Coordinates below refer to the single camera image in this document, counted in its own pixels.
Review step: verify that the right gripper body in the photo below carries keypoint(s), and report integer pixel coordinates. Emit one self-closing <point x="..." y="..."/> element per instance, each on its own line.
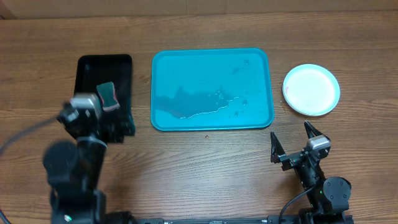
<point x="293" y="158"/>

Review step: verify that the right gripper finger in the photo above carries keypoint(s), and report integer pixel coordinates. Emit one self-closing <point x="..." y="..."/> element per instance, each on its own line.
<point x="311" y="130"/>
<point x="277" y="151"/>

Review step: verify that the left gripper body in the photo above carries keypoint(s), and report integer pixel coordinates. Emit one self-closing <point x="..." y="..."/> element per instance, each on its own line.
<point x="83" y="133"/>

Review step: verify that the green pink sponge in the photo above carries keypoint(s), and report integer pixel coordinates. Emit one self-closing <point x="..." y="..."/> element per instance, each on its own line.
<point x="107" y="94"/>

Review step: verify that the light blue plate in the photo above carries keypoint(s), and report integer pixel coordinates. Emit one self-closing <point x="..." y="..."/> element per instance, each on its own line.
<point x="311" y="90"/>

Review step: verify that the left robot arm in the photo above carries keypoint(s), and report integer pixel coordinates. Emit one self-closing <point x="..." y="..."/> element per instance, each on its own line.
<point x="73" y="168"/>

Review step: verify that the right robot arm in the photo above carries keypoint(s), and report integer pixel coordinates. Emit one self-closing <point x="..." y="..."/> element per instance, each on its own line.
<point x="328" y="197"/>

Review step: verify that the black rectangular tray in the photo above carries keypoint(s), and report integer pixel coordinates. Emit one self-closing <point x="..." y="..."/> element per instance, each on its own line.
<point x="93" y="70"/>

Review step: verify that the teal plastic tray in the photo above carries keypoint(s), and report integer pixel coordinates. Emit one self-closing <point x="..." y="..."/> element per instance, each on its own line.
<point x="211" y="89"/>

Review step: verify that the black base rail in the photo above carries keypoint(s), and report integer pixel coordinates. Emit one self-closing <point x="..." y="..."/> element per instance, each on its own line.
<point x="214" y="221"/>

